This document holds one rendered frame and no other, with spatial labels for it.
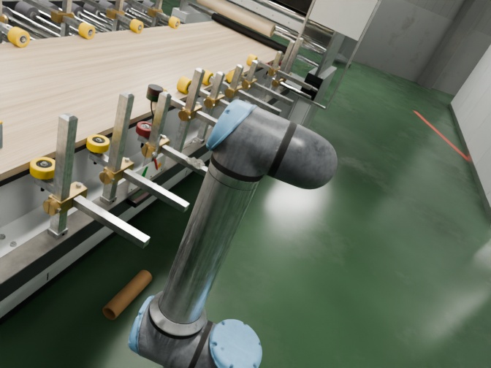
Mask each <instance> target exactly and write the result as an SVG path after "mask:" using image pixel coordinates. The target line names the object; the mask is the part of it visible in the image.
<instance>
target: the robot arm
mask: <svg viewBox="0 0 491 368"><path fill-rule="evenodd" d="M206 148H207V149H209V151H213V152H212V155H211V157H210V164H209V167H208V170H207V172H206V175H205V178H204V180H203V183H202V186H201V188H200V191H199V194H198V197H197V200H196V202H195V205H194V209H193V210H192V213H191V216H190V218H189V222H188V224H187V227H186V230H185V232H184V235H183V239H182V240H181V243H180V247H179V248H178V252H177V255H176V257H175V260H174V262H173V265H172V268H171V270H170V274H169V277H168V278H167V282H166V285H165V287H164V290H163V291H161V292H159V293H157V295H155V296H149V297H148V298H147V299H146V300H145V302H144V303H143V305H142V307H141V308H140V311H139V313H138V316H137V317H136V318H135V321H134V323H133V326H132V330H131V332H130V335H129V348H130V350H132V351H134V352H135V353H137V354H139V356H141V357H144V358H146V359H149V360H151V361H153V362H155V363H157V364H160V365H162V366H163V367H166V368H259V365H260V363H261V360H262V346H261V343H260V341H259V338H258V337H257V335H256V333H255V332H254V330H253V329H252V328H251V327H250V326H248V325H247V324H244V323H243V322H242V321H238V320H235V319H227V320H224V321H222V322H220V323H218V324H216V323H214V322H211V321H209V320H207V319H206V311H205V307H204V306H205V303H206V301H207V299H208V296H209V294H210V291H211V289H212V287H213V284H214V282H215V281H216V278H217V276H218V274H219V271H220V269H221V266H222V264H223V262H224V259H225V258H226V256H227V253H228V251H229V249H230V246H231V244H232V242H233V239H234V238H235V235H236V233H237V230H238V229H239V226H240V224H241V222H242V219H243V217H244V215H245V213H246V210H247V209H248V206H249V204H250V202H251V199H252V197H253V195H254V192H255V190H256V187H257V186H258V184H259V182H260V181H261V179H262V178H263V175H264V174H266V175H268V176H270V177H273V178H275V179H277V180H280V181H282V182H285V183H288V184H290V185H293V186H295V187H298V188H302V189H308V190H311V189H317V188H320V187H322V186H324V185H326V184H327V183H328V182H329V181H331V179H332V178H333V176H334V174H335V172H336V169H337V166H338V158H337V155H336V152H335V149H334V147H333V146H332V145H331V144H330V143H329V142H328V141H327V140H326V139H325V138H323V137H322V136H320V135H318V134H317V133H315V132H313V131H311V130H310V129H307V128H305V127H303V126H301V125H299V124H296V123H293V122H291V121H289V120H287V119H284V118H282V117H280V116H277V115H275V114H273V113H271V112H268V111H266V110H263V109H262V108H259V107H257V105H255V104H254V105H252V104H249V103H247V102H245V101H241V100H234V101H233V102H231V103H230V104H229V105H228V106H227V108H226V109H225V110H224V112H223V113H222V115H221V117H220V118H219V119H218V121H217V123H216V125H215V126H214V128H213V130H212V132H211V134H210V136H209V138H208V141H207V144H206Z"/></svg>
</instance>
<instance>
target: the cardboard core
mask: <svg viewBox="0 0 491 368"><path fill-rule="evenodd" d="M150 281H152V275H151V274H150V272H148V271H147V270H144V269H143V270H141V271H140V272H139V273H138V274H137V275H136V276H135V277H134V278H133V279H132V280H131V281H130V282H129V283H128V284H127V285H126V286H125V287H124V288H123V289H122V290H121V291H120V292H118V293H117V294H116V295H115V296H114V297H113V298H112V299H111V300H110V301H109V302H108V303H107V304H106V305H105V306H104V307H103V308H102V312H103V314H104V315H105V317H107V318H108V319H110V320H115V319H116V318H117V317H118V316H119V315H120V314H121V313H122V312H123V311H124V309H125V308H126V307H127V306H128V305H129V304H130V303H131V302H132V301H133V300H134V299H135V298H136V297H137V295H138V294H139V293H140V292H141V291H142V290H143V289H144V288H145V287H146V286H147V285H148V284H149V282H150Z"/></svg>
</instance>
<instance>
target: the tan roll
mask: <svg viewBox="0 0 491 368"><path fill-rule="evenodd" d="M197 3H198V4H201V5H202V6H204V7H207V8H208V9H211V10H213V11H215V12H217V13H219V14H221V15H224V16H226V17H228V18H230V19H232V20H235V21H237V22H238V23H241V24H243V25H244V26H247V27H249V28H252V29H253V30H255V31H258V32H260V33H262V34H264V35H266V36H268V37H271V36H272V35H273V34H276V35H278V36H280V37H283V38H284V39H287V40H289V41H294V42H296V39H295V38H292V37H290V36H288V35H286V34H284V33H281V32H280V31H277V30H275V29H274V28H275V25H276V24H274V23H272V22H270V21H268V20H265V19H264V18H261V17H259V16H257V15H255V14H253V13H251V12H248V11H246V10H244V9H242V8H240V7H237V6H235V5H234V4H231V3H229V2H227V1H224V0H197Z"/></svg>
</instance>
